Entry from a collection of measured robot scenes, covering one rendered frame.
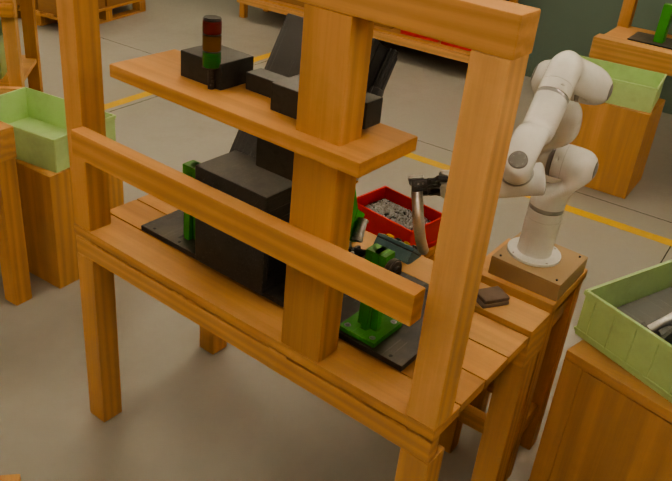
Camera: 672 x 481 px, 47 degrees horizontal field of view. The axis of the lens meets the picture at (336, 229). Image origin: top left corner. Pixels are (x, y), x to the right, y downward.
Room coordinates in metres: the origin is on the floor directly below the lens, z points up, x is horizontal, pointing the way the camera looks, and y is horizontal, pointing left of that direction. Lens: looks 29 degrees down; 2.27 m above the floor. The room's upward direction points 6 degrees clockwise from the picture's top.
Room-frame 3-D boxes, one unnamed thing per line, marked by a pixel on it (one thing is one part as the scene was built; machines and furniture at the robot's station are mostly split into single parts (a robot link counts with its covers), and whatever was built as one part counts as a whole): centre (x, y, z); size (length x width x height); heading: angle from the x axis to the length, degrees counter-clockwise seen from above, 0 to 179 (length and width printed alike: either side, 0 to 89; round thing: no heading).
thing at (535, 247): (2.41, -0.71, 1.01); 0.19 x 0.19 x 0.18
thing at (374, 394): (2.21, 0.11, 0.44); 1.49 x 0.70 x 0.88; 55
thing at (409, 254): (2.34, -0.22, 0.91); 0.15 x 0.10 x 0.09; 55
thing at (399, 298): (1.91, 0.32, 1.23); 1.30 x 0.05 x 0.09; 55
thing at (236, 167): (2.16, 0.28, 1.07); 0.30 x 0.18 x 0.34; 55
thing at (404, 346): (2.21, 0.11, 0.89); 1.10 x 0.42 x 0.02; 55
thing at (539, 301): (2.41, -0.71, 0.83); 0.32 x 0.32 x 0.04; 56
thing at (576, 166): (2.39, -0.74, 1.22); 0.19 x 0.12 x 0.24; 65
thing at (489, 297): (2.10, -0.51, 0.91); 0.10 x 0.08 x 0.03; 113
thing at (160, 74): (2.00, 0.26, 1.52); 0.90 x 0.25 x 0.04; 55
